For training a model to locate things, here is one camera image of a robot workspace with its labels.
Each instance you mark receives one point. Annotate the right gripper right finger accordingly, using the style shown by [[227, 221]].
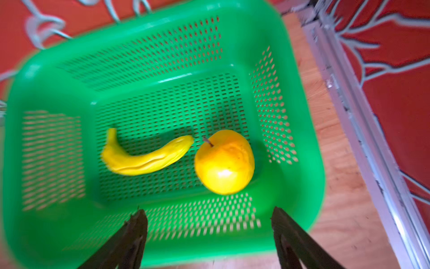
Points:
[[295, 248]]

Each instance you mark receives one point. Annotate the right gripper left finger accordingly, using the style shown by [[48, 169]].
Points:
[[124, 250]]

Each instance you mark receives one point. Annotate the yellow apple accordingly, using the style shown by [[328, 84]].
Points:
[[225, 162]]

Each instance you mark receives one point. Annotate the yellow banana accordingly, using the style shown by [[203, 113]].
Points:
[[118, 161]]

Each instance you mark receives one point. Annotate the green plastic basket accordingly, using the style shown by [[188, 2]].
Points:
[[193, 68]]

